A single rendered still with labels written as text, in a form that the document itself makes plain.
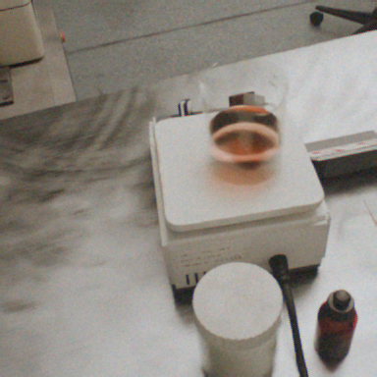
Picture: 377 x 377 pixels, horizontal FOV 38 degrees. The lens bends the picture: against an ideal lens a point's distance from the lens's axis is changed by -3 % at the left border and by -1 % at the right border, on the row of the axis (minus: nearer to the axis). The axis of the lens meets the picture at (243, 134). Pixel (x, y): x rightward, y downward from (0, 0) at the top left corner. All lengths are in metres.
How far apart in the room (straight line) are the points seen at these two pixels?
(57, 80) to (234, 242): 1.04
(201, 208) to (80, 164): 0.21
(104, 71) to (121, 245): 1.57
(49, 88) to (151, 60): 0.75
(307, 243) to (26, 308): 0.23
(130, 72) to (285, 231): 1.64
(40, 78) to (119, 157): 0.86
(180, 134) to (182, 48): 1.65
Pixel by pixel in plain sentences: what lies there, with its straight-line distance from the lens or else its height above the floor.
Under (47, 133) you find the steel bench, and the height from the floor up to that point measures 0.75.
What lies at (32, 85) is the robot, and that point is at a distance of 1.41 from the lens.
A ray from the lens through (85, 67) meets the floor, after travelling 2.09.
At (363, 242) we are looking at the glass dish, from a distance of 0.51.
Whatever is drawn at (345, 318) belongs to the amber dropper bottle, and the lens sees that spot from 0.40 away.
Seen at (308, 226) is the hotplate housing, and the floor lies 0.82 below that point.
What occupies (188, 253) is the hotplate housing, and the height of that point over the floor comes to 0.81.
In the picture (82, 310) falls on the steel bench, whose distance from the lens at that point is 0.48.
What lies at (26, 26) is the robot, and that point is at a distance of 1.43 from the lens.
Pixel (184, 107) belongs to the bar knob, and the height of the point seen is 0.82.
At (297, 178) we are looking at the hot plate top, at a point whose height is 0.84.
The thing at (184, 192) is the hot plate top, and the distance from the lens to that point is 0.42.
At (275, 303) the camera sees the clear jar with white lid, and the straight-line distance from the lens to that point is 0.37.
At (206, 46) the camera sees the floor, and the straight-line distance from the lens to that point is 2.12.
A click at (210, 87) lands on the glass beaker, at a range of 0.41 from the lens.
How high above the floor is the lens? 1.15
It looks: 42 degrees down
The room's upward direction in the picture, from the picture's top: 1 degrees counter-clockwise
